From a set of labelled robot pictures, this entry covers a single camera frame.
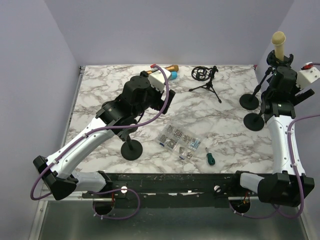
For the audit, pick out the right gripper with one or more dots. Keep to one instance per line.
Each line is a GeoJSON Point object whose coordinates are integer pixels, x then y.
{"type": "Point", "coordinates": [302, 97]}

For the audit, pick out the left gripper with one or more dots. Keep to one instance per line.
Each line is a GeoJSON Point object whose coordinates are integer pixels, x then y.
{"type": "Point", "coordinates": [160, 103]}

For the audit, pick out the blue microphone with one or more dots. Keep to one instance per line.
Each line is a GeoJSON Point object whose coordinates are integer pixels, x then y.
{"type": "Point", "coordinates": [174, 75]}

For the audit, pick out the gold microphone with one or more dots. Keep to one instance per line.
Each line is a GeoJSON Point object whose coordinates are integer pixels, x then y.
{"type": "Point", "coordinates": [171, 68]}

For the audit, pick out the black tripod microphone stand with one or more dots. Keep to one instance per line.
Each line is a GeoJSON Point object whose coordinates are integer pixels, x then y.
{"type": "Point", "coordinates": [205, 74]}

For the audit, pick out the black round-base clip stand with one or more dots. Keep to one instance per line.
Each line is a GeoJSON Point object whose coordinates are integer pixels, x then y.
{"type": "Point", "coordinates": [131, 149]}

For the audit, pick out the cream microphone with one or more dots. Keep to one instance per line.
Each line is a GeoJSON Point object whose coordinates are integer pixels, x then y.
{"type": "Point", "coordinates": [278, 40]}

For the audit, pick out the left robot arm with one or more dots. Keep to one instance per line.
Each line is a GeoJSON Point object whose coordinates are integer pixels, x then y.
{"type": "Point", "coordinates": [115, 118]}

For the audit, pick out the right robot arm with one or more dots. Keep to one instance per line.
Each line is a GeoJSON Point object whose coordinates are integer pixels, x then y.
{"type": "Point", "coordinates": [280, 120]}

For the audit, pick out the clear plastic screw box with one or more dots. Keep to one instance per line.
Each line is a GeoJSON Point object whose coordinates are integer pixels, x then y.
{"type": "Point", "coordinates": [179, 140]}

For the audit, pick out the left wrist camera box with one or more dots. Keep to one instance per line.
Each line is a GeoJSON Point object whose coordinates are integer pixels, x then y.
{"type": "Point", "coordinates": [157, 81]}

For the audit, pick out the black shock-mount round-base stand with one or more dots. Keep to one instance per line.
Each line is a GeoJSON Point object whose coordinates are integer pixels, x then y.
{"type": "Point", "coordinates": [250, 101]}

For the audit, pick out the green handled screwdriver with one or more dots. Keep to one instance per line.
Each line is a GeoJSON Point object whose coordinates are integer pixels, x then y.
{"type": "Point", "coordinates": [210, 159]}

